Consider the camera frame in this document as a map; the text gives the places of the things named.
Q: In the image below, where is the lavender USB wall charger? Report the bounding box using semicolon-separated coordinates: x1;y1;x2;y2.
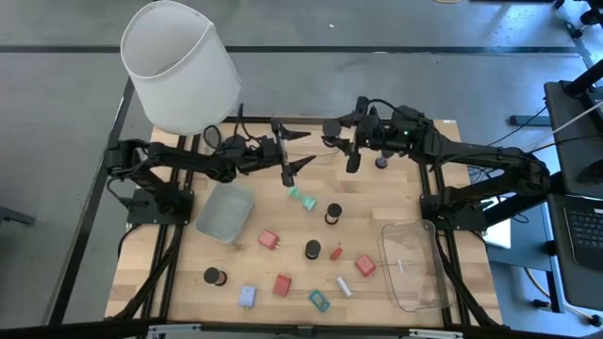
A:
237;284;258;310

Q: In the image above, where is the red USB wall charger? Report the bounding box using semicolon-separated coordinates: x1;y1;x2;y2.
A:
271;272;293;299
256;229;281;251
353;253;378;278

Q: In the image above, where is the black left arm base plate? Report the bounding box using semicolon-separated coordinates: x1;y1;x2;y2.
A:
125;187;194;226

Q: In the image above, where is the black chair base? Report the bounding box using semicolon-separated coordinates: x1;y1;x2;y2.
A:
553;0;603;40

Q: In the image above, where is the silver metal bracket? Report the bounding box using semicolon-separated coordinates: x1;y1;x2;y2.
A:
146;323;202;339
408;328;465;339

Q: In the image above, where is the black desk beam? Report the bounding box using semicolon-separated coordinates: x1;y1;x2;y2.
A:
484;171;566;227

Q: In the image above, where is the grey desk leg frame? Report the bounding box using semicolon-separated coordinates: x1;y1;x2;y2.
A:
487;202;566;315

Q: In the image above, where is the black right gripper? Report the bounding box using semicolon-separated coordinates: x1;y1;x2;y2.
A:
320;96;393;174

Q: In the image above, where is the dark laptop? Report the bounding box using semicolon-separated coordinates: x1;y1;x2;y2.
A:
547;192;603;312

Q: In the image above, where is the white paper box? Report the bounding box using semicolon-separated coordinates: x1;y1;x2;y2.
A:
480;217;513;250

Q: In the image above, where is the black frame front bar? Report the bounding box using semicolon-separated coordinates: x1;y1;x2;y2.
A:
0;317;603;339

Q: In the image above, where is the black frame strut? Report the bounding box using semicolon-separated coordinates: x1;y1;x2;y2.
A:
48;77;137;326

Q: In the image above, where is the white shade table lamp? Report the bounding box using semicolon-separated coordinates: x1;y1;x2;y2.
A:
120;0;242;152

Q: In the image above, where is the black hourglass blue sand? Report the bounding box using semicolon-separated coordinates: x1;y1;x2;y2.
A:
303;238;323;261

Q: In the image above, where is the black hourglass red sand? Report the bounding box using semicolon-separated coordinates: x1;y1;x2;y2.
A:
203;266;229;287

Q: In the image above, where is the black hourglass orange sand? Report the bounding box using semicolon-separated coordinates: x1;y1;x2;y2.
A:
323;202;344;226

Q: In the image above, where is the black desk foot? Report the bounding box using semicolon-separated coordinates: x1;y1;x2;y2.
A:
508;114;552;127

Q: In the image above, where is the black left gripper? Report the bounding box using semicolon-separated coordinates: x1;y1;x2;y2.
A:
243;117;318;188

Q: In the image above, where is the black computer mouse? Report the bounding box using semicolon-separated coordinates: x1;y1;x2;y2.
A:
577;158;603;186

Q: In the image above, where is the teal sand hourglass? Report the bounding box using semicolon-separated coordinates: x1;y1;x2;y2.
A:
287;186;318;212

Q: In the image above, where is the black power cable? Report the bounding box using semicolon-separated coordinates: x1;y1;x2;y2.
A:
487;105;550;147

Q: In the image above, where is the grey furniture foot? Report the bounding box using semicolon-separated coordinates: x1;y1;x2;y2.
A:
0;205;37;227

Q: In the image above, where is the black frame rail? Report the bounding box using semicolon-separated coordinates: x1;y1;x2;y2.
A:
431;162;474;326
416;162;457;326
159;135;200;321
225;115;359;126
139;135;188;321

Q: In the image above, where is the white rectangular stick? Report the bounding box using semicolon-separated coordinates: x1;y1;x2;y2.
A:
335;276;353;299

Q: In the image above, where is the large clear plastic bin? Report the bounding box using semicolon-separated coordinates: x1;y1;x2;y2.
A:
376;218;456;314

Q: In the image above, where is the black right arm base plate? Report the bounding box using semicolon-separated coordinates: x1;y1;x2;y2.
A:
420;186;486;232

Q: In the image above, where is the black desk surface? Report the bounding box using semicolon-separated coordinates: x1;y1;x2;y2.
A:
544;79;603;199

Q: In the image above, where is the white cable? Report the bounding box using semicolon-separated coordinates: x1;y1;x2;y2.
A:
522;99;603;156

